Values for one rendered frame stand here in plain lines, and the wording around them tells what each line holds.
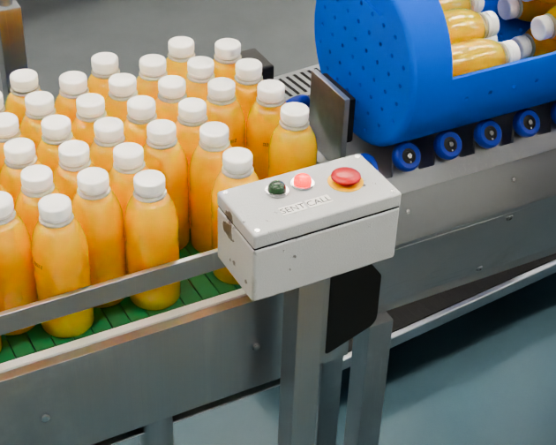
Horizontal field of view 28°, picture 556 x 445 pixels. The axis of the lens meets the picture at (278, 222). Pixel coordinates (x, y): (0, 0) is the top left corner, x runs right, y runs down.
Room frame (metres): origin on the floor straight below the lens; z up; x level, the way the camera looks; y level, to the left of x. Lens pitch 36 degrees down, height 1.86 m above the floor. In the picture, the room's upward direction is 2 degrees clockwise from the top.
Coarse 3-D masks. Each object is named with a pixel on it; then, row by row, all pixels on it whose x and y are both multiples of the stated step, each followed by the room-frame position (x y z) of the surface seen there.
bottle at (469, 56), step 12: (456, 48) 1.42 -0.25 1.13; (468, 48) 1.42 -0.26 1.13; (480, 48) 1.43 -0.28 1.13; (492, 48) 1.43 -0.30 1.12; (504, 48) 1.46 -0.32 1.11; (456, 60) 1.40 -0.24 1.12; (468, 60) 1.40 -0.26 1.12; (480, 60) 1.41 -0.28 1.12; (492, 60) 1.42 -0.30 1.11; (504, 60) 1.44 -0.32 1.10; (456, 72) 1.39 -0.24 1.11; (468, 72) 1.39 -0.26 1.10
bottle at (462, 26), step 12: (444, 12) 1.50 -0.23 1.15; (456, 12) 1.50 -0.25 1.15; (468, 12) 1.50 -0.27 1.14; (480, 12) 1.53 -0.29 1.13; (456, 24) 1.48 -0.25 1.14; (468, 24) 1.48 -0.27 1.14; (480, 24) 1.50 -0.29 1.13; (456, 36) 1.47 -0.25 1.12; (468, 36) 1.47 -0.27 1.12; (480, 36) 1.49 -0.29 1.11
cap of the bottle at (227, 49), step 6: (216, 42) 1.49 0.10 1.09; (222, 42) 1.49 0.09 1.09; (228, 42) 1.49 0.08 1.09; (234, 42) 1.49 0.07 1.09; (216, 48) 1.48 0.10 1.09; (222, 48) 1.47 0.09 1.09; (228, 48) 1.47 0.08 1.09; (234, 48) 1.47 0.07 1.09; (240, 48) 1.48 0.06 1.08; (216, 54) 1.48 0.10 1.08; (222, 54) 1.47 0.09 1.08; (228, 54) 1.47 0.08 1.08; (234, 54) 1.47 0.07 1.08
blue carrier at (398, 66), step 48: (336, 0) 1.53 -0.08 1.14; (384, 0) 1.42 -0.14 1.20; (432, 0) 1.41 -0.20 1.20; (336, 48) 1.52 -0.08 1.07; (384, 48) 1.41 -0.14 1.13; (432, 48) 1.37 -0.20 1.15; (384, 96) 1.40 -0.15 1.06; (432, 96) 1.36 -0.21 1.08; (480, 96) 1.40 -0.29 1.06; (528, 96) 1.46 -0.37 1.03; (384, 144) 1.39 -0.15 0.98
